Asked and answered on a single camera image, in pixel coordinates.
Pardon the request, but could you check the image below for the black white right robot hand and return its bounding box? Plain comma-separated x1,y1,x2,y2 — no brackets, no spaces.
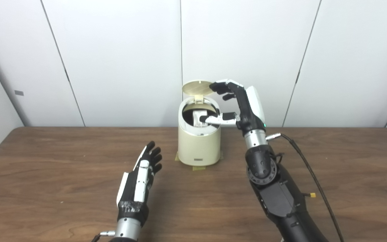
199,79,267,137

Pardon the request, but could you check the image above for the cream-colored plastic bin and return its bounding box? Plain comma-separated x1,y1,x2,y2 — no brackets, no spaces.
178,96,221,166

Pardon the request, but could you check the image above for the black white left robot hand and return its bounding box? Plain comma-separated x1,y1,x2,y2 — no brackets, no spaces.
116,141,163,228

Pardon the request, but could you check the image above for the white green milk carton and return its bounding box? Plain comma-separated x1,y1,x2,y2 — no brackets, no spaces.
192,111,215,128

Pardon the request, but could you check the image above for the cream round bin lid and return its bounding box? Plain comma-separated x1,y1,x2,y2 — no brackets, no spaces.
182,80,214,104

